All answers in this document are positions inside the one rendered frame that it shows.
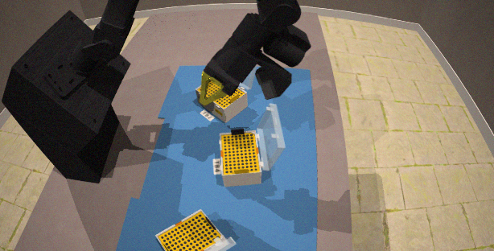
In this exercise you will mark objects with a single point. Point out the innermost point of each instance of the blue bench mat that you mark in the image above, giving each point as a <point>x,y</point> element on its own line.
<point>279,214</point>

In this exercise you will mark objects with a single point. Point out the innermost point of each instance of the yellow pipette tip rack insert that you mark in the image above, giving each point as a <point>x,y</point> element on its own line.
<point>194,234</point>
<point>239,153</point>
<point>224,101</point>

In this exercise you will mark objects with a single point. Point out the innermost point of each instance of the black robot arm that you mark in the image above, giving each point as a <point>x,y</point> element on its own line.
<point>288,45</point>

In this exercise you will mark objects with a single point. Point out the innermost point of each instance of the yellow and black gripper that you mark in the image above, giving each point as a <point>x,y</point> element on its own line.
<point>215,72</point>

